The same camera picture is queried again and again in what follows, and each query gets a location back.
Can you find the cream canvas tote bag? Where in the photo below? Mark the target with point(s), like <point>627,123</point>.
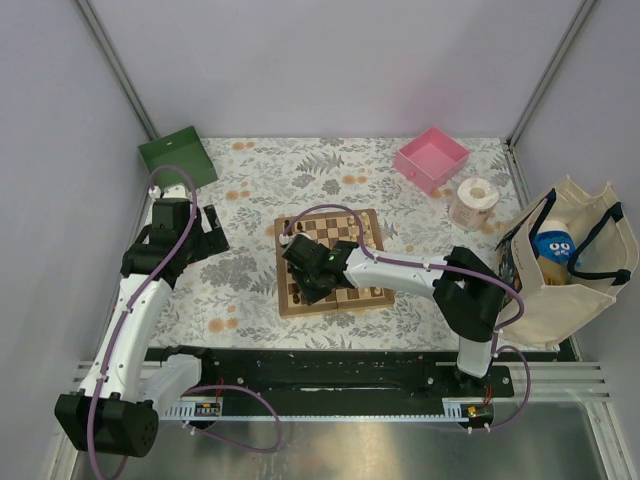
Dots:
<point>556,300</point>

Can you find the wooden chess board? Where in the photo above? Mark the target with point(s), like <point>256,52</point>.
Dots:
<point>326,229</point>

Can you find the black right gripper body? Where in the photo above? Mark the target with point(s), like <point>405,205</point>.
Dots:
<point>311,289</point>

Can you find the toilet paper roll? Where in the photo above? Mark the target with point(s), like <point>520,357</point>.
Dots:
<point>474,201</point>

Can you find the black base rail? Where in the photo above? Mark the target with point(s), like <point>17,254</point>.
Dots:
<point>338,384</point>

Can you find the pink box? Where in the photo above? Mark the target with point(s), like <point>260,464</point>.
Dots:
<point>431,159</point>

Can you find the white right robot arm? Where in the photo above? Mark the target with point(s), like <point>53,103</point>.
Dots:
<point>468,294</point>

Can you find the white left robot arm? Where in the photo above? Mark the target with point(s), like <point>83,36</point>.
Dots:
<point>114,411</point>

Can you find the green box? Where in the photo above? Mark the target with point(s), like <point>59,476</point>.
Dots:
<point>182,149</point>

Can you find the blue plush toy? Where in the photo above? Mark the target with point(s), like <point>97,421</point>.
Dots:
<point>555,245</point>

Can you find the floral tablecloth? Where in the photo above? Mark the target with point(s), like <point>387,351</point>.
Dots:
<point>230,300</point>

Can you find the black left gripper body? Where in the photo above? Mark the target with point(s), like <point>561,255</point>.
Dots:
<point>207,243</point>

